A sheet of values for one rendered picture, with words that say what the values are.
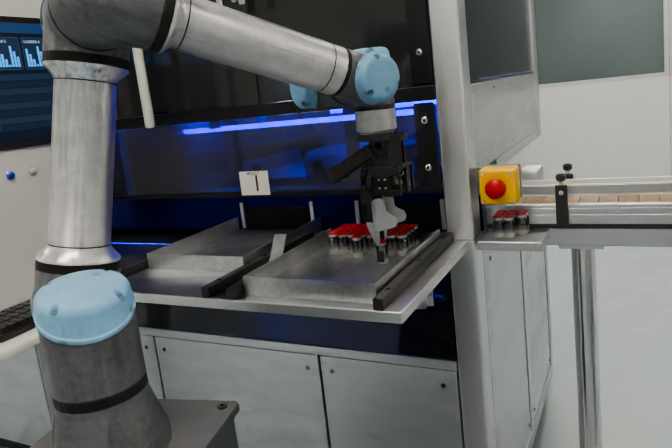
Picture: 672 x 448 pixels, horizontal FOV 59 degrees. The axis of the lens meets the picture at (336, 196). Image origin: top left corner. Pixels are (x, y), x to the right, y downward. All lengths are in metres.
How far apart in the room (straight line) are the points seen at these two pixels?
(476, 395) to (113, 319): 0.88
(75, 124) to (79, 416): 0.38
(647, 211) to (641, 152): 4.52
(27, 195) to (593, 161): 5.01
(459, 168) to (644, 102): 4.62
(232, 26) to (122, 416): 0.51
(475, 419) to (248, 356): 0.61
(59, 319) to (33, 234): 0.87
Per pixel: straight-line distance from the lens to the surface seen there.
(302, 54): 0.87
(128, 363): 0.82
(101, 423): 0.83
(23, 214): 1.63
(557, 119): 5.87
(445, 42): 1.26
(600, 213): 1.35
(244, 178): 1.50
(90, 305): 0.78
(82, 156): 0.90
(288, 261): 1.22
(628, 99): 5.82
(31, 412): 2.48
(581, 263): 1.42
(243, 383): 1.73
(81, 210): 0.91
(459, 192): 1.28
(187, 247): 1.49
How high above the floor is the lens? 1.23
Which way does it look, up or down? 10 degrees down
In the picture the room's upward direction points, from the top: 6 degrees counter-clockwise
